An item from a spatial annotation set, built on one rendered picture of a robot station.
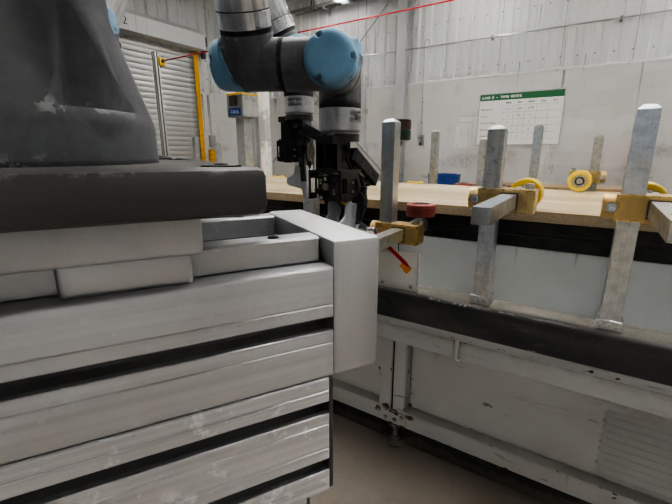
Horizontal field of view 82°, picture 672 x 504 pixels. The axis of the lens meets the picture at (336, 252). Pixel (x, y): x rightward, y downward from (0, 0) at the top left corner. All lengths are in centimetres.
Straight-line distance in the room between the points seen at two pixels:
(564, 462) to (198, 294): 132
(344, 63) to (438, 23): 839
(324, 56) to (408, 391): 116
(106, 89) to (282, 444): 22
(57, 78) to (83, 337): 12
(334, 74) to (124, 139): 41
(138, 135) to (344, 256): 13
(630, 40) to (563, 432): 738
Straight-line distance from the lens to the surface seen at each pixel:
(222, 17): 64
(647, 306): 118
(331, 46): 60
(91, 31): 24
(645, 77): 818
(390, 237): 92
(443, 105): 860
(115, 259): 21
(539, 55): 834
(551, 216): 112
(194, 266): 23
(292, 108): 103
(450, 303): 97
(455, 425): 147
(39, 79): 21
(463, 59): 863
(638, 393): 105
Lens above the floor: 105
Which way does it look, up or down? 14 degrees down
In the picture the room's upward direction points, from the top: straight up
